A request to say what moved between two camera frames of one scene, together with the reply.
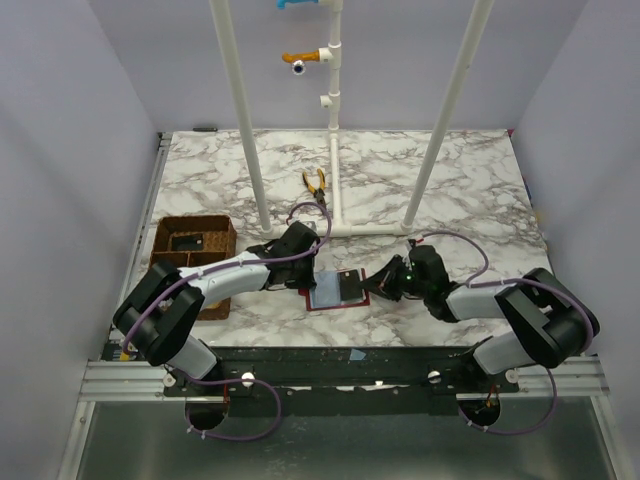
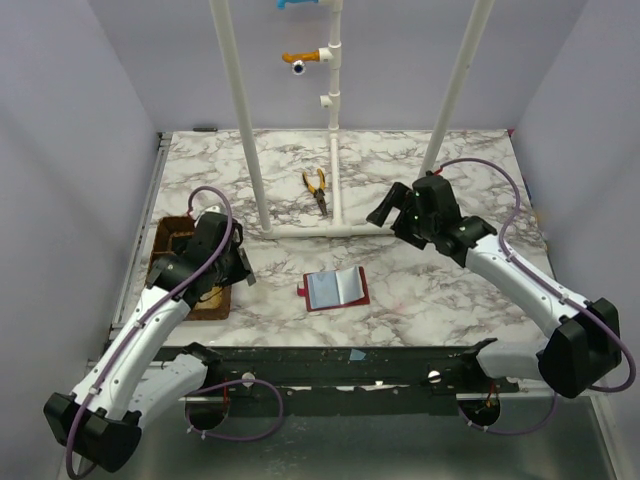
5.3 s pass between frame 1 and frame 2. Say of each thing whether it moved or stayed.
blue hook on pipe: stayed
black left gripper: moved
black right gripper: moved
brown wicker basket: stayed
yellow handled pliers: stayed
